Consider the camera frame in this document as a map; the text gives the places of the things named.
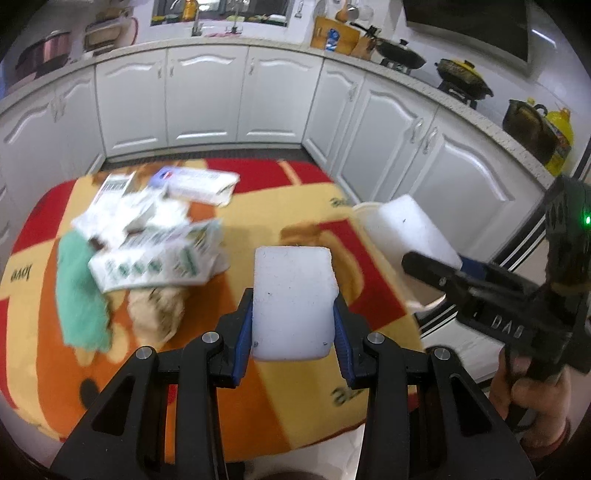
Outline white green-print carton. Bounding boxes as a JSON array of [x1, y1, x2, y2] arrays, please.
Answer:
[[88, 219, 225, 294]]

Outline white foam block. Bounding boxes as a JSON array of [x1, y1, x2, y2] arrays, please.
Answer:
[[369, 195, 464, 273], [252, 246, 338, 362]]

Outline pink cooking pot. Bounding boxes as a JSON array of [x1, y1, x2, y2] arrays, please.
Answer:
[[14, 30, 72, 77]]

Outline wooden knife block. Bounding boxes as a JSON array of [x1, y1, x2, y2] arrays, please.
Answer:
[[353, 23, 384, 61]]

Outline wooden cutting board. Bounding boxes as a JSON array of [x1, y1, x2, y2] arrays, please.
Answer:
[[310, 16, 361, 51]]

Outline black pan with yellow lid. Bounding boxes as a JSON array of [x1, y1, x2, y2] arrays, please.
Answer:
[[434, 58, 495, 100]]

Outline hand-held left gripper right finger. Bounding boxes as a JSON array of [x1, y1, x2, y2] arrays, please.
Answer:
[[333, 298, 539, 480]]

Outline crumpled beige paper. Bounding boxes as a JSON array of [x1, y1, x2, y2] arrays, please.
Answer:
[[127, 284, 185, 344]]

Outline white plastic bin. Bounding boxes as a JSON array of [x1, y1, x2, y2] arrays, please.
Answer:
[[352, 202, 446, 311]]

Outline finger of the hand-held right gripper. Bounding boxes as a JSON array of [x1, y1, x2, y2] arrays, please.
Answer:
[[459, 257, 539, 291], [401, 251, 468, 302]]

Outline printed blanket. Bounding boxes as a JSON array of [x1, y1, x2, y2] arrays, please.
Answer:
[[0, 157, 428, 464]]

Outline white pink rice cooker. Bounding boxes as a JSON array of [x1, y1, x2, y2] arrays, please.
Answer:
[[83, 18, 139, 56]]

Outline person's right hand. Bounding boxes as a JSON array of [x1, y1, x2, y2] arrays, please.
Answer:
[[488, 344, 573, 457]]

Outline white packet with blue label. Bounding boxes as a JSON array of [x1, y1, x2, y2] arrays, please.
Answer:
[[150, 166, 241, 206]]

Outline black wok with lid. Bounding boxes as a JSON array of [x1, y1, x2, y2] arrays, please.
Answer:
[[376, 38, 428, 70]]

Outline yellow oil bottle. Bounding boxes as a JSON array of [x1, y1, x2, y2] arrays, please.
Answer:
[[545, 107, 575, 169]]

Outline green cloth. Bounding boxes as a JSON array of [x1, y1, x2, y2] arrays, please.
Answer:
[[56, 231, 114, 352]]

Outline white kitchen cabinets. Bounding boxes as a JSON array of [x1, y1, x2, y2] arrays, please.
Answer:
[[0, 34, 561, 259]]

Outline white box with barcode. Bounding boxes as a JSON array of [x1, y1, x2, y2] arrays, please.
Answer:
[[95, 172, 137, 208]]

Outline black range hood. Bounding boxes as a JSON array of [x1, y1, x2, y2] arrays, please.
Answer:
[[402, 0, 529, 63]]

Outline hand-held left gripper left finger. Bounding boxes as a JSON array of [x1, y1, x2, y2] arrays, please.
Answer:
[[48, 287, 256, 480]]

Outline kitchen window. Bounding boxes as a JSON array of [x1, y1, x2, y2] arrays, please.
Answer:
[[152, 0, 296, 26]]

